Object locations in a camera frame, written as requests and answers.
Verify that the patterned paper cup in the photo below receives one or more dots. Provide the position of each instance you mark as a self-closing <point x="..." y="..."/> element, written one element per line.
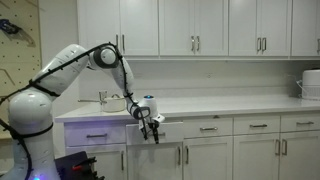
<point x="103" y="96"/>

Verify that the blue black hand tool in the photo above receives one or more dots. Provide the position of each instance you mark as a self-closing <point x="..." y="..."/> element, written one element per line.
<point x="10" y="28"/>

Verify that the white round countertop appliance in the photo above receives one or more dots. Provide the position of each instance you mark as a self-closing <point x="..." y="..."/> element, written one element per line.
<point x="312" y="83"/>

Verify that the white wall outlet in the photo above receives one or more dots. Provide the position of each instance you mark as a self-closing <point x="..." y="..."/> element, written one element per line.
<point x="209" y="75"/>

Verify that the white drawer with wooden sides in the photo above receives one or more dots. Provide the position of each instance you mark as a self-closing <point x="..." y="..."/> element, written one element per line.
<point x="173" y="133"/>

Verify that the cream cooking pot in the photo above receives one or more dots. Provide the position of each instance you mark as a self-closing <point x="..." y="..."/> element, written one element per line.
<point x="114" y="104"/>

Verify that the white base cabinet door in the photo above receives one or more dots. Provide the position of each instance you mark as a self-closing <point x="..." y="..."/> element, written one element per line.
<point x="106" y="160"/>
<point x="255" y="158"/>
<point x="301" y="156"/>
<point x="210" y="160"/>
<point x="153" y="163"/>

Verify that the black red clamp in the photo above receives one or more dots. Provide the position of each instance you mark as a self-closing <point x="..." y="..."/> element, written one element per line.
<point x="77" y="167"/>

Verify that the black equipment case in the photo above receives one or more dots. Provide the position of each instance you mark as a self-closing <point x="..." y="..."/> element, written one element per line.
<point x="66" y="166"/>

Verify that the white wall cabinet door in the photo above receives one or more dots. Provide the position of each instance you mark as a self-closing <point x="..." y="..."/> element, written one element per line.
<point x="242" y="23"/>
<point x="277" y="23"/>
<point x="176" y="23"/>
<point x="140" y="20"/>
<point x="214" y="23"/>
<point x="306" y="23"/>
<point x="96" y="20"/>

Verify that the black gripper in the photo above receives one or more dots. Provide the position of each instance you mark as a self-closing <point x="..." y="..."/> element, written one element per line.
<point x="149" y="124"/>

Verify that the cream pot lid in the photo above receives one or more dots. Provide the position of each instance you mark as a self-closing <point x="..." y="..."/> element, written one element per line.
<point x="115" y="97"/>

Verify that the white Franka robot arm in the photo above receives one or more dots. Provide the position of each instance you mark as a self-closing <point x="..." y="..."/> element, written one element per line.
<point x="30" y="110"/>

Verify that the white drawer front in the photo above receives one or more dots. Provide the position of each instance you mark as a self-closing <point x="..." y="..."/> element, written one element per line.
<point x="227" y="128"/>
<point x="75" y="135"/>
<point x="287" y="123"/>
<point x="240" y="125"/>

